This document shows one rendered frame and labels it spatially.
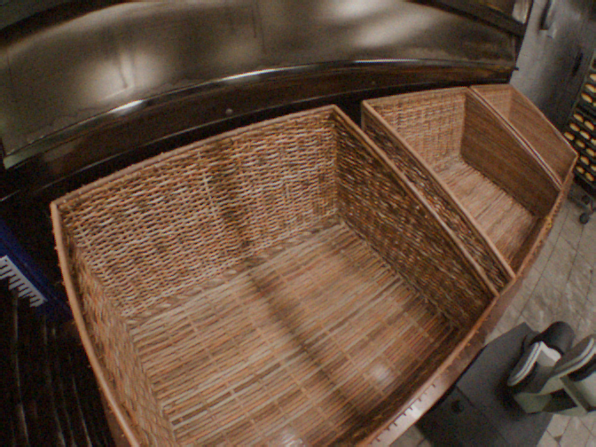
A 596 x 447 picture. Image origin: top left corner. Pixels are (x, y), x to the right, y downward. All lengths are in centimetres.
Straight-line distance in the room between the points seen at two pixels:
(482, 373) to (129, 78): 126
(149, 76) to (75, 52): 12
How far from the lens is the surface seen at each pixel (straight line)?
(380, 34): 69
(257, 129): 52
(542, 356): 120
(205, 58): 46
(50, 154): 48
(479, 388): 116
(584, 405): 94
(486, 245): 58
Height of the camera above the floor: 109
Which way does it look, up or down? 46 degrees down
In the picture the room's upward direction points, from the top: 5 degrees clockwise
